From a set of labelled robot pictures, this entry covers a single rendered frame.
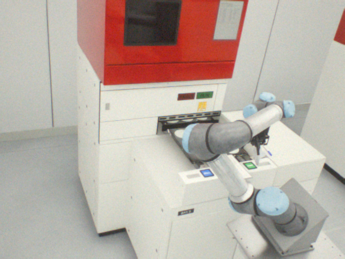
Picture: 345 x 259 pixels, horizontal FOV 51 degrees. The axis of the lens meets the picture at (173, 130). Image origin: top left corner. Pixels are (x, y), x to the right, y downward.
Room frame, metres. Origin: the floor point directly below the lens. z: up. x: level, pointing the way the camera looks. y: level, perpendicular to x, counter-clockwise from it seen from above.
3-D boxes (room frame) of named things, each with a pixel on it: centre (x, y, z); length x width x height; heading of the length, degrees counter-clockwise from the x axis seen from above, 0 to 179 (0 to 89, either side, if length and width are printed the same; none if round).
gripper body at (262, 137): (1.59, -0.42, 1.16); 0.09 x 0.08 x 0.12; 117
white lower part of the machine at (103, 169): (2.30, 0.22, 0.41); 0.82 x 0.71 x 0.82; 117
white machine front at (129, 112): (2.00, 0.07, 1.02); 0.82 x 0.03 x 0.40; 117
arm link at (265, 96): (1.59, -0.41, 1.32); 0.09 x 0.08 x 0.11; 142
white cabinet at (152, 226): (1.83, -0.32, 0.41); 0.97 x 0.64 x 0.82; 117
